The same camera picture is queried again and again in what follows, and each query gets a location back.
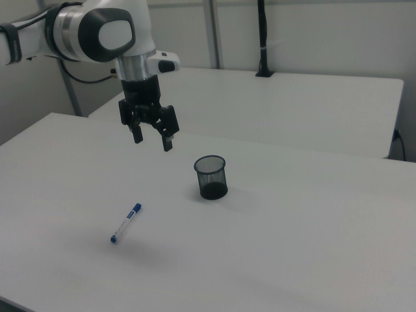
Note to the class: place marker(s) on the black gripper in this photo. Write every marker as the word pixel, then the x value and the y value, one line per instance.
pixel 141 92

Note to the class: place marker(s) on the white marker with blue cap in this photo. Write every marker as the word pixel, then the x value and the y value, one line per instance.
pixel 126 223

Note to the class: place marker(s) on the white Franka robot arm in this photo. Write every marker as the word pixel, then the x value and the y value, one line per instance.
pixel 35 35

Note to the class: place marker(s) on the black mesh pen cup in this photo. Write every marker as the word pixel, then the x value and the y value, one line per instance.
pixel 213 191

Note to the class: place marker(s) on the white table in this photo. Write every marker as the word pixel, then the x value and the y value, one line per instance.
pixel 292 107

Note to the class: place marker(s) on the black pole with clamp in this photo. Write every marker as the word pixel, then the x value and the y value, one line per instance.
pixel 262 32

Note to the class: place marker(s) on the grey metal partition post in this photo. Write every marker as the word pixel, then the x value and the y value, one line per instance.
pixel 73 97
pixel 216 32

